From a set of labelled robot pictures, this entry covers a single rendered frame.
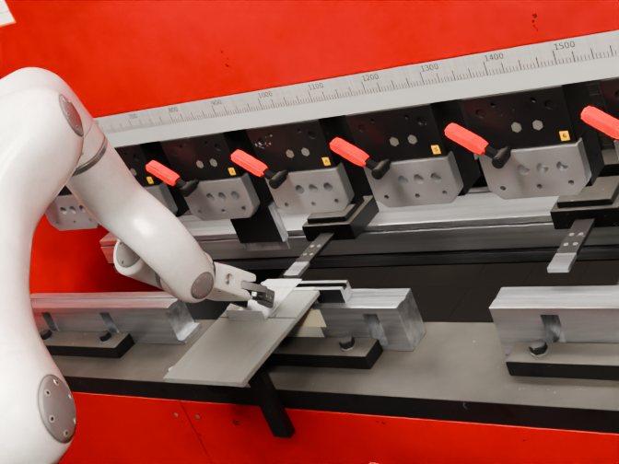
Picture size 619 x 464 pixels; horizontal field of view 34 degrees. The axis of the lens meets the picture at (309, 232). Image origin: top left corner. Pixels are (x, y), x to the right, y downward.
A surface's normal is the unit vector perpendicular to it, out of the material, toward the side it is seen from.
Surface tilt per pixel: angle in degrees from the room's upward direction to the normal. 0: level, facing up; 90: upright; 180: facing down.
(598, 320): 90
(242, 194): 90
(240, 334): 0
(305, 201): 90
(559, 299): 0
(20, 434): 72
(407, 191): 90
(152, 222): 58
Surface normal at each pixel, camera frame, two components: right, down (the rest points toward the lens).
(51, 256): 0.80, -0.04
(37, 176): 0.77, 0.20
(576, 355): -0.35, -0.84
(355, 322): -0.49, 0.53
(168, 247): 0.37, -0.03
